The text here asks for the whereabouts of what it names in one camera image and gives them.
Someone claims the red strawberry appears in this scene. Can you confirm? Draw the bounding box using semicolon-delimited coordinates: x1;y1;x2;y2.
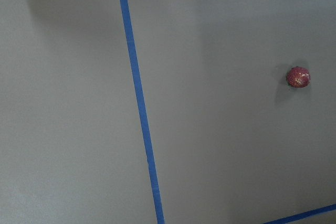
286;66;311;88

